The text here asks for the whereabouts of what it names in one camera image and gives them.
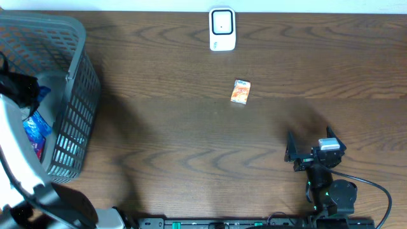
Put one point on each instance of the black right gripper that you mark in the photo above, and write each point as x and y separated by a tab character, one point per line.
304	160

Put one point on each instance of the blue snack wrapper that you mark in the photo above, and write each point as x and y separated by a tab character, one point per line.
35	125

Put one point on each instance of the red purple snack bag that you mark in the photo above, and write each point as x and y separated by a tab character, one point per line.
38	144

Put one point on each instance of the orange snack packet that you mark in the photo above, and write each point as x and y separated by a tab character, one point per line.
240	91

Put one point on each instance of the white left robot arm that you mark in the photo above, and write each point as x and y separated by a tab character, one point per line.
30	198

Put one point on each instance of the grey plastic mesh basket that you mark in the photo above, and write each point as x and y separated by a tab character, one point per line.
52	49

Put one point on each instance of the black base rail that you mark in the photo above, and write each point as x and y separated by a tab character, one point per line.
283	223

